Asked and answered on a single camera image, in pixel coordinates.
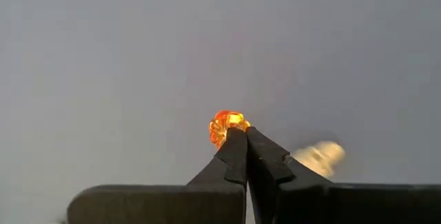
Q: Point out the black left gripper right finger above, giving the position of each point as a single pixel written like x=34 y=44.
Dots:
x=310 y=203

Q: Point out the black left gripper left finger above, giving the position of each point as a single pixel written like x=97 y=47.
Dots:
x=193 y=203

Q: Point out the orange translucent plastic pumpkin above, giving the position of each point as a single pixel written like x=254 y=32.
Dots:
x=224 y=122

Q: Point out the cream plastic skull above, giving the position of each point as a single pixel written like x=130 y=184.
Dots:
x=320 y=156

